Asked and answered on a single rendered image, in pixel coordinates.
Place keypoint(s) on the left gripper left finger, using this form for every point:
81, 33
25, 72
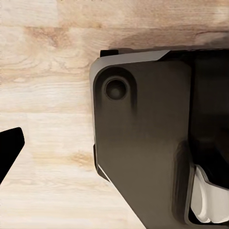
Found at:
11, 143

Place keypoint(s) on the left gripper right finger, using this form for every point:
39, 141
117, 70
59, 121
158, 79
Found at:
221, 141

